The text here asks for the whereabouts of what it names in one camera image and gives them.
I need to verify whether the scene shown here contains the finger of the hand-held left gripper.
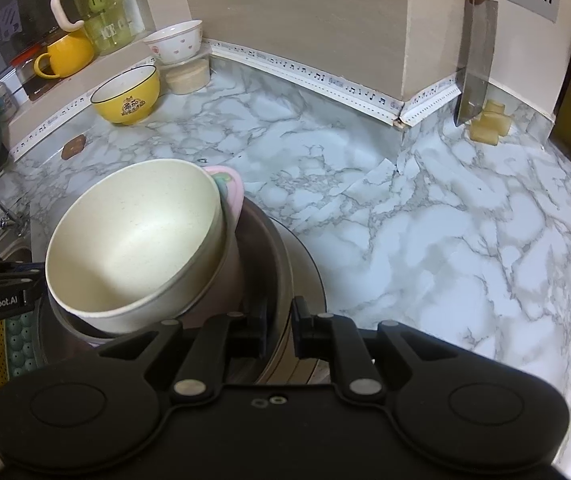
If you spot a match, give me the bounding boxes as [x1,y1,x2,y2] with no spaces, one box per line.
[0,257,46,286]

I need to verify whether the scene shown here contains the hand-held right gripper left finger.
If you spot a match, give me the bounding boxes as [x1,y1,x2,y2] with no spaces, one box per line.
[96,299,269,405]

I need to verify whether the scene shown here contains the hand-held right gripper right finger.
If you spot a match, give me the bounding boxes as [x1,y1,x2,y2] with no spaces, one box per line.
[290,295,462,404]

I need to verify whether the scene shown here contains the large white plate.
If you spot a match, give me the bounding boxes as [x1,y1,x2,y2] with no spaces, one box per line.
[255,217,329,386]

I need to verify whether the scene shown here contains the pink pot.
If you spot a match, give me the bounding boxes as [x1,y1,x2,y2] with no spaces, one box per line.
[48,225,245,348]

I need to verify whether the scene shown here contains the stainless steel bowl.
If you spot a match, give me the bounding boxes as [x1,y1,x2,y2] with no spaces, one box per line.
[35,195,296,386]

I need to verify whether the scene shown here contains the cream bowl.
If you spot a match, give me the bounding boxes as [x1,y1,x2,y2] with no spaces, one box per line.
[45,158,224,336]

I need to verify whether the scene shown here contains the teal dotted mat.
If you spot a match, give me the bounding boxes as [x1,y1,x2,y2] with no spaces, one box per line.
[5,312,41,378]

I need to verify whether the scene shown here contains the brown block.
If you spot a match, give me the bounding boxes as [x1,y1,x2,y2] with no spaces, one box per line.
[62,135,86,160]

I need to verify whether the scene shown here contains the small jar with white cap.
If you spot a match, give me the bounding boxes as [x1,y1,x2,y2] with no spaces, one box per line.
[0,82,20,122]

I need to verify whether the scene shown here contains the dark jar with red lid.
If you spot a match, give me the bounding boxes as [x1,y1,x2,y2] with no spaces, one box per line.
[11,42,52,102]

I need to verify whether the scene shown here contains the yellow ceramic bowl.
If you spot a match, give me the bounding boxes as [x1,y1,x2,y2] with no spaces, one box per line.
[90,64,161,126]

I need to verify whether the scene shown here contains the yellow mug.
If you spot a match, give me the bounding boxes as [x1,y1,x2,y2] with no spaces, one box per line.
[34,30,96,79]

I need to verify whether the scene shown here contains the window sticker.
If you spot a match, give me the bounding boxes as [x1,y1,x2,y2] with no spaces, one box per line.
[0,2,22,36]

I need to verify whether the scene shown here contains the white music note trim strip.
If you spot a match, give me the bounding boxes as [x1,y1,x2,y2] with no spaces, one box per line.
[12,39,461,161]

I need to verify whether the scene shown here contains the round clear lidded container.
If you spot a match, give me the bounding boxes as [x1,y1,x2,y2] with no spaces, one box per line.
[158,42,212,96]

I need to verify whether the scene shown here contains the pale yellow sponge blocks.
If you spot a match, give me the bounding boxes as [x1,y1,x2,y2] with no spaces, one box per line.
[468,99,511,147]

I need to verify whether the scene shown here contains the white floral bowl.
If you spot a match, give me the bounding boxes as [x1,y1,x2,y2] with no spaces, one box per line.
[142,20,203,65]

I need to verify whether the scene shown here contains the wooden handled cleaver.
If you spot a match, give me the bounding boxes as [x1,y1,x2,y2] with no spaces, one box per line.
[453,0,499,127]

